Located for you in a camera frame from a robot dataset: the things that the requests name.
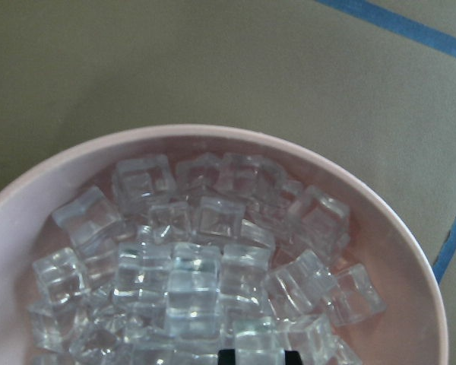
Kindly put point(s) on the pile of clear ice cubes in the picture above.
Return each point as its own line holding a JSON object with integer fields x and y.
{"x": 158, "y": 271}

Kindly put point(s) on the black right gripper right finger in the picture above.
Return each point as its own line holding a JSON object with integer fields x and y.
{"x": 292, "y": 357}

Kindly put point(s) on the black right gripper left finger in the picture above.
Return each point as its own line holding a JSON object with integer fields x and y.
{"x": 226, "y": 357}

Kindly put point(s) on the pink bowl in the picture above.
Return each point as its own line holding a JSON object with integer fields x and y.
{"x": 412, "y": 330}

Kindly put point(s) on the clear ice cube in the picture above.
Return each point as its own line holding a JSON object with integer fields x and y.
{"x": 256, "y": 342}

